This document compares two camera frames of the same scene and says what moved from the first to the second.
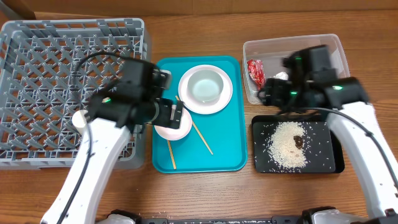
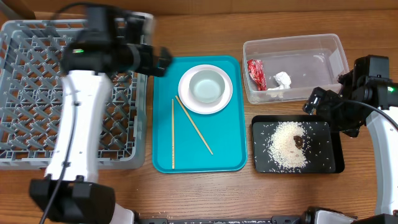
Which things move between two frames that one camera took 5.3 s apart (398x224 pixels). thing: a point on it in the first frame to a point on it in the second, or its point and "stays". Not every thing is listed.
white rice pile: [282, 148] stays
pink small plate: [173, 134] to [143, 28]
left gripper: [164, 119] to [160, 66]
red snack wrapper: [257, 73] stays
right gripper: [266, 94] to [319, 101]
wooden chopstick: [199, 132] stays
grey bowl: [205, 87] stays
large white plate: [225, 96] stays
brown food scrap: [298, 141] stays
